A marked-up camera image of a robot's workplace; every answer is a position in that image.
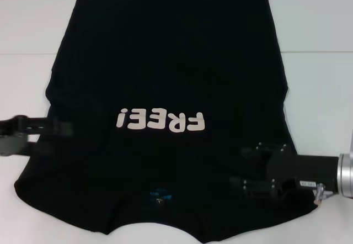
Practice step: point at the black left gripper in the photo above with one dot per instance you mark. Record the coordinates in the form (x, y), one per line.
(9, 128)

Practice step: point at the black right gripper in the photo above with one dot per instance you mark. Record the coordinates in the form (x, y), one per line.
(303, 169)

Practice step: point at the black t-shirt with FREE print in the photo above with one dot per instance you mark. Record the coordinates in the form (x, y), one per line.
(171, 61)

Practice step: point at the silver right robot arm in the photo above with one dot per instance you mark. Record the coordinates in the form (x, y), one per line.
(346, 172)

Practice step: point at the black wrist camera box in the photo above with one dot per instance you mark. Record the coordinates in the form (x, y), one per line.
(303, 187)

